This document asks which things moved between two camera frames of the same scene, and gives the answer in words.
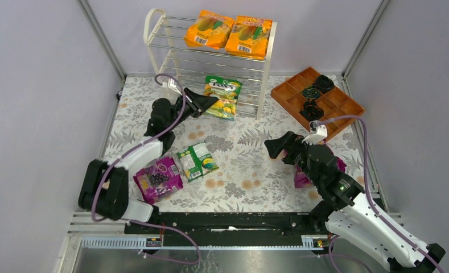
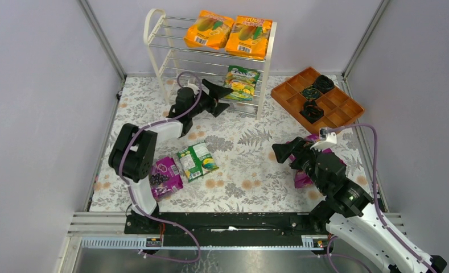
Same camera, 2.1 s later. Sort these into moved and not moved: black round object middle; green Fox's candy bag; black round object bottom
Moved: green Fox's candy bag
Not moved: black round object middle; black round object bottom
